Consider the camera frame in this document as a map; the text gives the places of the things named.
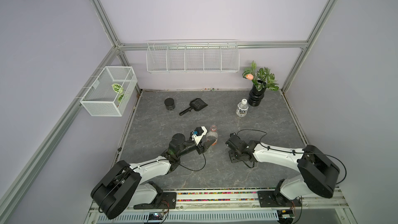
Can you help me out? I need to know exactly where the clear bottle white label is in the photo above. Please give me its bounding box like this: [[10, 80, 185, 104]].
[[236, 101, 249, 117]]

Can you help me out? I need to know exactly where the aluminium front rail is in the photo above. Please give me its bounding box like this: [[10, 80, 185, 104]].
[[85, 188, 357, 224]]

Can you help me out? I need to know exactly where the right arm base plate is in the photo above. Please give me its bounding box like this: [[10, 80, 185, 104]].
[[257, 190, 302, 208]]

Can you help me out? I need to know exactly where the long white wire shelf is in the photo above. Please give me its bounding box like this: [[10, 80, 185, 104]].
[[146, 40, 240, 73]]

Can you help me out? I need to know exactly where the clear bottle red label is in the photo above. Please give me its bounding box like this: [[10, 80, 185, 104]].
[[206, 124, 219, 146]]

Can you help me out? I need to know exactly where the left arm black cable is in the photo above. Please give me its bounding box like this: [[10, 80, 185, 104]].
[[178, 152, 207, 172]]

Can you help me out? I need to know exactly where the white wire basket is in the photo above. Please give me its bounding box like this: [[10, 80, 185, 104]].
[[80, 66, 137, 117]]

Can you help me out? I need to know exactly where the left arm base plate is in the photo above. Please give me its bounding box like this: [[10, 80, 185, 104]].
[[133, 192, 177, 210]]

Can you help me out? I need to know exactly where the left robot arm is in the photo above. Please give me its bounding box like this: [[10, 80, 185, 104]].
[[90, 131, 216, 219]]

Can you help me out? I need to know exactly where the black round jar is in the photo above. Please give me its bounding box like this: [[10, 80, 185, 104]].
[[164, 97, 175, 111]]

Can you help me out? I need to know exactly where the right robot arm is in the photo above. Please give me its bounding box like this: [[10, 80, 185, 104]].
[[226, 133, 340, 205]]

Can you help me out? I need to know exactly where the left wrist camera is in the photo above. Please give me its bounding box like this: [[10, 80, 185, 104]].
[[191, 126, 207, 146]]

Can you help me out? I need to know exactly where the black scoop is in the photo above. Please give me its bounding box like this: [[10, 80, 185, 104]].
[[179, 98, 208, 116]]

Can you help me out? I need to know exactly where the black vase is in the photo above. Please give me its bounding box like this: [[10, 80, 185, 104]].
[[248, 85, 266, 107]]

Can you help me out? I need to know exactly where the artificial green plant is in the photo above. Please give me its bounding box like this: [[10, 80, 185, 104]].
[[242, 61, 279, 91]]

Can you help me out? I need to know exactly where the green leaf in basket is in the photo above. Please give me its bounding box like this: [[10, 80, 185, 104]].
[[112, 84, 124, 94]]

